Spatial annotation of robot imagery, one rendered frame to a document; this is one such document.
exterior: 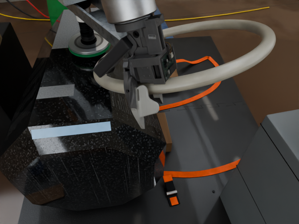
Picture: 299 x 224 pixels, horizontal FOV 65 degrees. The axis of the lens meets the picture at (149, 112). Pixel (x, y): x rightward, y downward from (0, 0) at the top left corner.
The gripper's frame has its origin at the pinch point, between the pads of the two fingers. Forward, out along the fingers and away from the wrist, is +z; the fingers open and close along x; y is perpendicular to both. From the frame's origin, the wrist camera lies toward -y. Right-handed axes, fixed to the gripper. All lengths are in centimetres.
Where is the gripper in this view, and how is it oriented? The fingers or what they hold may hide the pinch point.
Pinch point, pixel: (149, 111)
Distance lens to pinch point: 52.9
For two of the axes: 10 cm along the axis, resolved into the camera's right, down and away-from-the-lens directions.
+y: 8.8, 0.3, -4.7
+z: 2.4, 8.3, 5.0
